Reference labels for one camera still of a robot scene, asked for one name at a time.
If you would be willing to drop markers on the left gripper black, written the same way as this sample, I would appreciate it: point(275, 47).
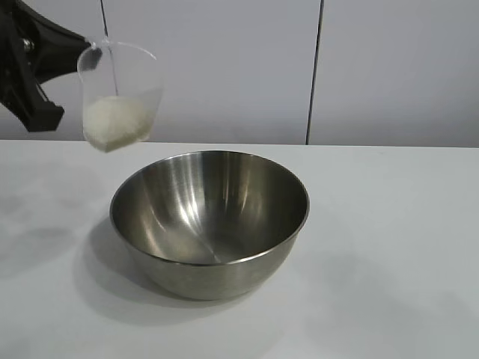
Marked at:
point(15, 75)

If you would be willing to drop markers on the stainless steel mixing bowl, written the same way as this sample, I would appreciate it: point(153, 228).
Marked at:
point(209, 217)

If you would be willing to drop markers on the white uncooked rice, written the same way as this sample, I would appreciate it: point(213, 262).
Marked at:
point(116, 119)

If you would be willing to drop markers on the clear plastic measuring cup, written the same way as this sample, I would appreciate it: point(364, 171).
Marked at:
point(127, 78)

